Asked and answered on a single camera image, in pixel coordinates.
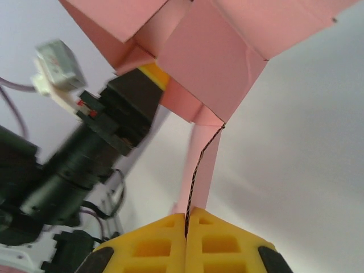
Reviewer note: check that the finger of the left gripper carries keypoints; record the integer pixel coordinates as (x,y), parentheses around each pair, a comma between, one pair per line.
(133,108)

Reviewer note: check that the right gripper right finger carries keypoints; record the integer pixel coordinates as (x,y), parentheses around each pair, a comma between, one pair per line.
(227,247)

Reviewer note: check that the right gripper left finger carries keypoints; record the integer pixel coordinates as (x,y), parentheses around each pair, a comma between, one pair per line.
(153,247)

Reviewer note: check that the pink cardboard box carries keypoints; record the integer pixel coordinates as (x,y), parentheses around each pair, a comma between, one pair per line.
(213,71)

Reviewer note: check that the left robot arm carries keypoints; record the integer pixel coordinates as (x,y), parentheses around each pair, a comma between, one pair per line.
(17,227)

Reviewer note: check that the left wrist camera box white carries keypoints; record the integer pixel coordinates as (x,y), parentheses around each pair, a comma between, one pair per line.
(57,64)

